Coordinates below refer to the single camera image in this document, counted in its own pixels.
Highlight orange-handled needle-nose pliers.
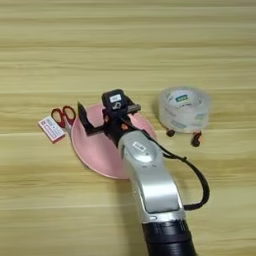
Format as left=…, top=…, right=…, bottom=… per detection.
left=165, top=128, right=203, bottom=148

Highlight clear packing tape roll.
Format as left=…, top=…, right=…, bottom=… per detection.
left=157, top=85, right=212, bottom=135

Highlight red-handled scissors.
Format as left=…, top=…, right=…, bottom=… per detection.
left=50, top=105, right=77, bottom=135

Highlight pink round plate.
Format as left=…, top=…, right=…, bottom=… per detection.
left=70, top=102, right=158, bottom=181

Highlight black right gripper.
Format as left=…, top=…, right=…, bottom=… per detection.
left=77, top=101, right=142, bottom=148

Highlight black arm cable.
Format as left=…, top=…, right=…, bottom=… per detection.
left=123, top=116, right=211, bottom=212

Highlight white and red eraser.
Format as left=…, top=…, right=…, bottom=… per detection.
left=37, top=115, right=67, bottom=145

